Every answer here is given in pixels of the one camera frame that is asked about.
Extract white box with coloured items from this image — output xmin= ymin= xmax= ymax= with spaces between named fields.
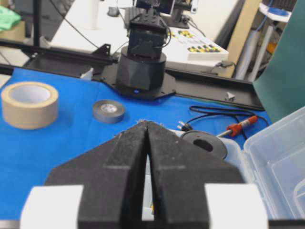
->
xmin=169 ymin=28 xmax=229 ymax=61

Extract blue table mat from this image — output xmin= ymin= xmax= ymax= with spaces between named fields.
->
xmin=0 ymin=67 xmax=272 ymax=221

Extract dark green board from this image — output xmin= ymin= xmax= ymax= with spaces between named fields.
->
xmin=253 ymin=0 xmax=305 ymax=123

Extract green cloth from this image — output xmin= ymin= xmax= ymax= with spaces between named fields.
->
xmin=0 ymin=6 xmax=21 ymax=32

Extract grey electrical tape roll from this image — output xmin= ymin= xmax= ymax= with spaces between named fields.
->
xmin=92 ymin=100 xmax=125 ymax=124

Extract black aluminium frame rail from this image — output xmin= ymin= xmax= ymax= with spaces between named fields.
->
xmin=0 ymin=40 xmax=264 ymax=111

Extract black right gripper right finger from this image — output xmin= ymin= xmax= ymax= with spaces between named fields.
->
xmin=147 ymin=122 xmax=244 ymax=229

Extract beige masking tape roll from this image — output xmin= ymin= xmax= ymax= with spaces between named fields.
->
xmin=1 ymin=82 xmax=59 ymax=130

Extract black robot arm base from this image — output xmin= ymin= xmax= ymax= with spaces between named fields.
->
xmin=116 ymin=7 xmax=168 ymax=94

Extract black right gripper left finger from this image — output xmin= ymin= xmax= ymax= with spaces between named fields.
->
xmin=45 ymin=122 xmax=147 ymax=229

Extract orange handled soldering iron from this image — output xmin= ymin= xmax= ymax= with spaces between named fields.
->
xmin=217 ymin=115 xmax=258 ymax=137

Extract clear plastic toolbox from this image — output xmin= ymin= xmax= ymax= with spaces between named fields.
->
xmin=221 ymin=108 xmax=305 ymax=219

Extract black power cable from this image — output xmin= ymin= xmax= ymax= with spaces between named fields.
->
xmin=177 ymin=105 xmax=270 ymax=140

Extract black tape spool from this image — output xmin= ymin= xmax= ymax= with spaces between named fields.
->
xmin=180 ymin=130 xmax=228 ymax=160

